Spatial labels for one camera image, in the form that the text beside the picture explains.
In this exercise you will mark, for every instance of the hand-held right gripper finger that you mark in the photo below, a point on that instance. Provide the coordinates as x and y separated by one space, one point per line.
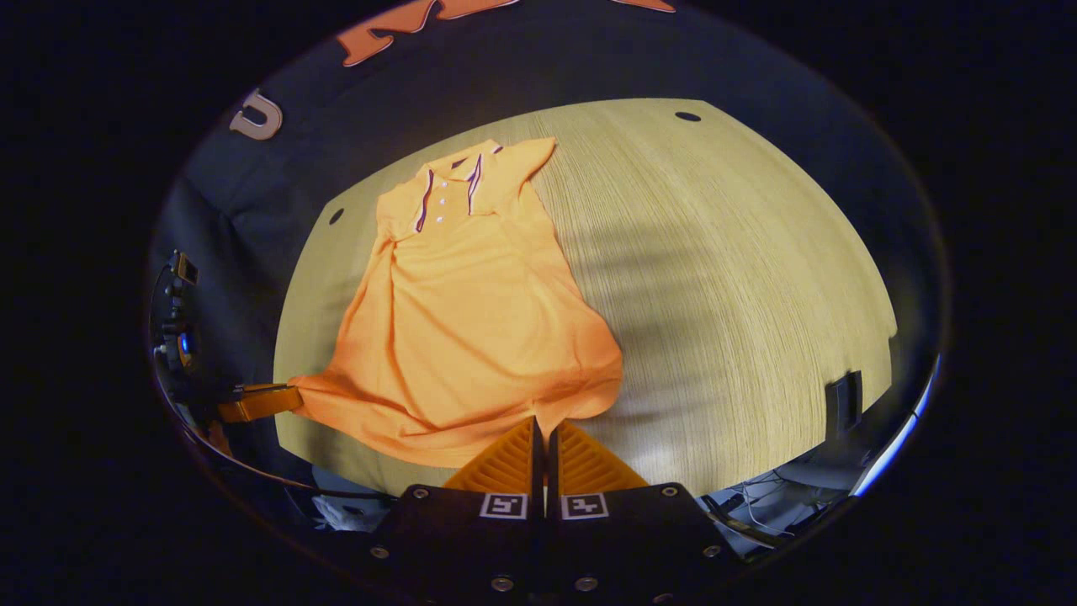
553 471
537 471

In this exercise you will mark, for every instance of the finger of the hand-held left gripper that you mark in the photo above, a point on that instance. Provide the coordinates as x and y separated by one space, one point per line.
261 402

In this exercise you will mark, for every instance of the orange T-shirt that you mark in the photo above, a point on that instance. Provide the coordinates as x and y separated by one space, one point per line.
471 320

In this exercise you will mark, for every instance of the white crumpled object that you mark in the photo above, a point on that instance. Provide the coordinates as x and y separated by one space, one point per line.
349 513

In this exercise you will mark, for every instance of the black backdrop cloth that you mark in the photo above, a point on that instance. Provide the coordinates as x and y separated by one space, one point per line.
547 59

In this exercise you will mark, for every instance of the black table edge bracket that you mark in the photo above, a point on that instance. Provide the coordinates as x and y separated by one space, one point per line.
844 404

